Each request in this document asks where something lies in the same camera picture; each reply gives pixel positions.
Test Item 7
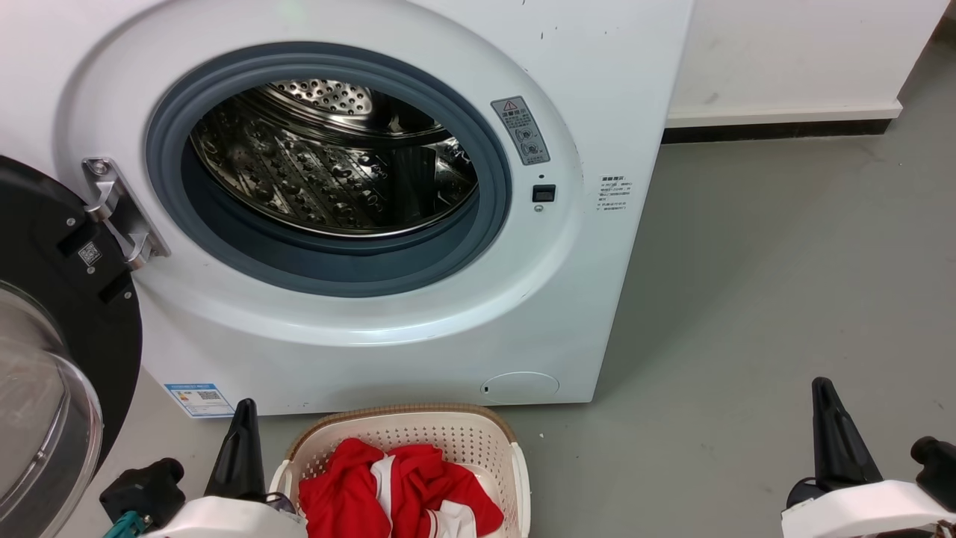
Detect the grey rubber door gasket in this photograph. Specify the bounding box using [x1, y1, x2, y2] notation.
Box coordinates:
[145, 42, 514, 299]

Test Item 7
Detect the grey warning sticker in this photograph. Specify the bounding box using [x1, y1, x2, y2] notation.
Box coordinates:
[490, 95, 552, 167]

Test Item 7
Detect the black washer door with glass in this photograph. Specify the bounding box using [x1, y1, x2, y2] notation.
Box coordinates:
[0, 154, 143, 538]

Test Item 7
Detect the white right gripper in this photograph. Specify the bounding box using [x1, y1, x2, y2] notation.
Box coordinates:
[780, 377, 956, 538]

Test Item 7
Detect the small printed text label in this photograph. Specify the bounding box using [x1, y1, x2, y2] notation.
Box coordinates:
[595, 174, 633, 214]

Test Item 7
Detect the cream perforated laundry basket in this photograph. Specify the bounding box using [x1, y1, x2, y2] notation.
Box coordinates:
[270, 403, 533, 538]

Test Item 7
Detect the red and white garment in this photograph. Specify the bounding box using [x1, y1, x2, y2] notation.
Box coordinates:
[298, 438, 506, 538]

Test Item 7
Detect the round white filter cover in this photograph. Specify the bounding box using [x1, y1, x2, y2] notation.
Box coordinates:
[479, 371, 561, 406]

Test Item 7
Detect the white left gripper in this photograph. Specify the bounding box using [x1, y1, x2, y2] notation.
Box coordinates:
[99, 398, 309, 538]

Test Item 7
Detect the white and black baseboard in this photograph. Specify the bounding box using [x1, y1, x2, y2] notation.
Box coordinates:
[662, 100, 904, 145]

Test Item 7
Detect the silver metal door hinge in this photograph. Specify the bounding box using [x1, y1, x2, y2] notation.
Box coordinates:
[81, 156, 172, 272]

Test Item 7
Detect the white front-load washing machine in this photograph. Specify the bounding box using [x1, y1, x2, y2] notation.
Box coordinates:
[0, 0, 696, 417]

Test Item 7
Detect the blue energy label sticker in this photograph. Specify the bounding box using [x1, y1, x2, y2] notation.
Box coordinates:
[164, 382, 235, 419]

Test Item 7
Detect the teal cable connector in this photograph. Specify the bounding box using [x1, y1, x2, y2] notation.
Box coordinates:
[103, 510, 152, 538]

